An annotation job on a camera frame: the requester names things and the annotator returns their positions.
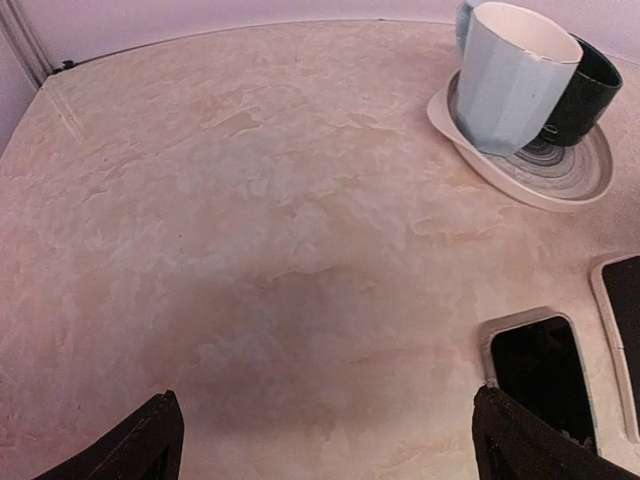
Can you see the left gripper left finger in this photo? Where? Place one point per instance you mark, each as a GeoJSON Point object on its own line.
{"type": "Point", "coordinates": [145, 445]}

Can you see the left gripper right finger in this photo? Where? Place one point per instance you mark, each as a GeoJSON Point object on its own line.
{"type": "Point", "coordinates": [512, 443]}

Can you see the black phone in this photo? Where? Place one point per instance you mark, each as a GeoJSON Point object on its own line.
{"type": "Point", "coordinates": [621, 280]}
{"type": "Point", "coordinates": [545, 370]}

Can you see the clear round plate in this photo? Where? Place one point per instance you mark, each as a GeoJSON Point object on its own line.
{"type": "Point", "coordinates": [545, 176]}

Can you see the dark green mug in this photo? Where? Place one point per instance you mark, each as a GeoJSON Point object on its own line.
{"type": "Point", "coordinates": [590, 91]}

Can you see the light blue white mug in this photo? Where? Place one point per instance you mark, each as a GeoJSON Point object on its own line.
{"type": "Point", "coordinates": [516, 64]}

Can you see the clear magsafe phone case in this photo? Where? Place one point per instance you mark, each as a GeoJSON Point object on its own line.
{"type": "Point", "coordinates": [487, 335]}

